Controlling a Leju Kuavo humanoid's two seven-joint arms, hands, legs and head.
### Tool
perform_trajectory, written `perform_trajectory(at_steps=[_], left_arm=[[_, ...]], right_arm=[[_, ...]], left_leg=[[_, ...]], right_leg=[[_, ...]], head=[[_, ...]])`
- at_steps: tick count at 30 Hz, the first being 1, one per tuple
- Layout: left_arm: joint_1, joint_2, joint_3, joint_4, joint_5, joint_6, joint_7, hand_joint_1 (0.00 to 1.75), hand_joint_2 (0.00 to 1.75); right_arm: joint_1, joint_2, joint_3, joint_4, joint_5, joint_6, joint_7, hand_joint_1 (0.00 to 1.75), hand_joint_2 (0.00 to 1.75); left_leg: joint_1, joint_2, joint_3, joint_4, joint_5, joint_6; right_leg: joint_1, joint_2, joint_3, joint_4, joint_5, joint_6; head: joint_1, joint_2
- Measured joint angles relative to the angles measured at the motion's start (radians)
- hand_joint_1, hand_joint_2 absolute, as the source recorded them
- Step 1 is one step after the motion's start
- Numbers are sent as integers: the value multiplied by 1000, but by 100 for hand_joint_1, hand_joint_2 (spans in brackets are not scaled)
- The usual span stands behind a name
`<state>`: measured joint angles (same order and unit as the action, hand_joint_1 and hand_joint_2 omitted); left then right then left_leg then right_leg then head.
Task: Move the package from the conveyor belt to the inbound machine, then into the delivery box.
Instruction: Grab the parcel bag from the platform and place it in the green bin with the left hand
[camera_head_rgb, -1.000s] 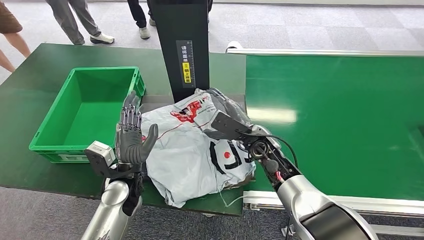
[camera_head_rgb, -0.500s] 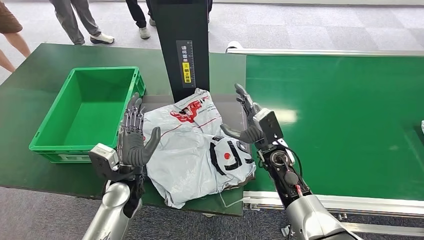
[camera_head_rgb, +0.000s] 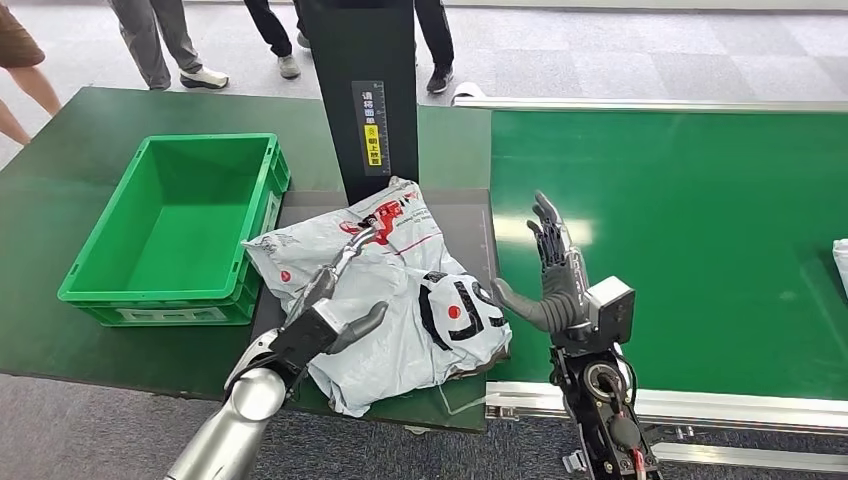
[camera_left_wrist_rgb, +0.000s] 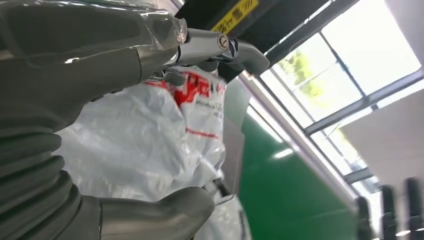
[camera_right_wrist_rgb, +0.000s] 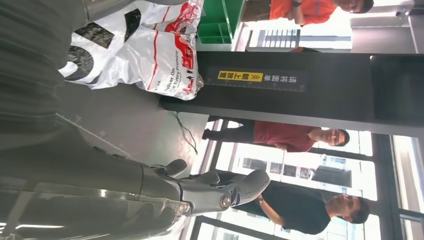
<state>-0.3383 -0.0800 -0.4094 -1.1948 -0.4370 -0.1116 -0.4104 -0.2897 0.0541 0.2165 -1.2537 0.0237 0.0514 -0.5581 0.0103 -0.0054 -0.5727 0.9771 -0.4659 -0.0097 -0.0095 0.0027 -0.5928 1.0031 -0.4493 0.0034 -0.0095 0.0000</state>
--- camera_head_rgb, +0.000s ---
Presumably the white crate end label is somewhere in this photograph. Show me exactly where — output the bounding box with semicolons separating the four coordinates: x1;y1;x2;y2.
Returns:
115;307;231;325

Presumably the aluminium conveyor frame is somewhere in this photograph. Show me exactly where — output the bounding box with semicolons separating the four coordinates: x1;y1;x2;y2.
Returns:
450;82;848;476

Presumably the grey poly mailer package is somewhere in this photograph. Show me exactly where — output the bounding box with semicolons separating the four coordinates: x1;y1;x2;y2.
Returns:
831;238;848;299

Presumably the black scanner platform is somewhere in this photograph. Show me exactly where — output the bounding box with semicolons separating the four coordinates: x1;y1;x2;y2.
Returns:
250;188;511;383

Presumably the green conveyor belt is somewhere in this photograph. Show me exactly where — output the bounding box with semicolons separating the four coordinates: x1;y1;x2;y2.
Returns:
488;109;848;402

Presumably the black yellow column sticker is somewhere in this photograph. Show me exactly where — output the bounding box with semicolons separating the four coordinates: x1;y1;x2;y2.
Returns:
351;80;392;178

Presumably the grey poly mailer red print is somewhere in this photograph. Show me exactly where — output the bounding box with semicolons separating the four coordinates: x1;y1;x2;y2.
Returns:
241;175;513;420

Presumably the person in brown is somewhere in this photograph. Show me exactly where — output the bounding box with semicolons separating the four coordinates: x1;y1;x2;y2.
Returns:
0;3;63;147

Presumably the green plastic crate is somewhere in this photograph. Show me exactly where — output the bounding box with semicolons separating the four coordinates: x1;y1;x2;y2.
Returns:
56;133;291;329

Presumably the person in grey trousers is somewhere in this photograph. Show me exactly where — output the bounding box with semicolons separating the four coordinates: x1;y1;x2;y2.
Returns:
107;0;231;91

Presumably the black scanner column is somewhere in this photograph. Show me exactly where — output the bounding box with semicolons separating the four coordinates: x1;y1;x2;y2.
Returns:
294;0;421;205

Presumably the white crate side label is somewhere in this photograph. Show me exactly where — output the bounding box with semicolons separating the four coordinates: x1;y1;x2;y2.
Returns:
254;191;284;238

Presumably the person with pale shoes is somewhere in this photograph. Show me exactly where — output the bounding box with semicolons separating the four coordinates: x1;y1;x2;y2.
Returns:
243;0;313;81

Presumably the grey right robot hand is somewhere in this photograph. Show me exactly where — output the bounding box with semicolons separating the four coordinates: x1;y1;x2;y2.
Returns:
490;190;594;346

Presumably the person with black shoes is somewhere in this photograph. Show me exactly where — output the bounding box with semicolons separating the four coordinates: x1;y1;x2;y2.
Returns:
413;0;456;95

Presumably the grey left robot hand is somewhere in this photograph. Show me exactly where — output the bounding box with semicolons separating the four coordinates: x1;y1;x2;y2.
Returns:
267;227;391;374

